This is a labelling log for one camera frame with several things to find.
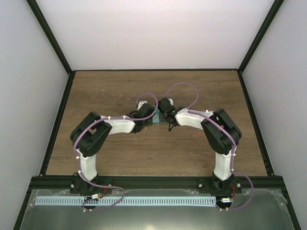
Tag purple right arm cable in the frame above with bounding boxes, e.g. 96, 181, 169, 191
165, 82, 254, 212

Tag light blue slotted cable duct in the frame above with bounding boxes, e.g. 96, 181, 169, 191
35, 196, 216, 207

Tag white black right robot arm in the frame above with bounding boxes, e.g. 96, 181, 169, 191
158, 97, 242, 193

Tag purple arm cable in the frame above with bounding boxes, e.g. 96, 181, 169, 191
165, 82, 254, 212
73, 92, 159, 213

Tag light blue glasses case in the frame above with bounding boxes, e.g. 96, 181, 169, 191
147, 109, 168, 126

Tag black right frame post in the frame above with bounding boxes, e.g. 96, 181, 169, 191
238, 0, 284, 74

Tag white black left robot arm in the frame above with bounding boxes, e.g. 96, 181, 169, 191
70, 103, 157, 194

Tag red transparent sunglasses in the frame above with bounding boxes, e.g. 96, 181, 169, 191
190, 132, 215, 161

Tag black aluminium frame post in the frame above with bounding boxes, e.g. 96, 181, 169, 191
26, 0, 72, 75

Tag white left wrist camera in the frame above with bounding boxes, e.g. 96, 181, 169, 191
137, 101, 147, 110

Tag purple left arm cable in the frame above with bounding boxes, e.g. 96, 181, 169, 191
73, 92, 159, 213

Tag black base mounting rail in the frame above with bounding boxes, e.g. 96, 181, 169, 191
31, 175, 283, 195

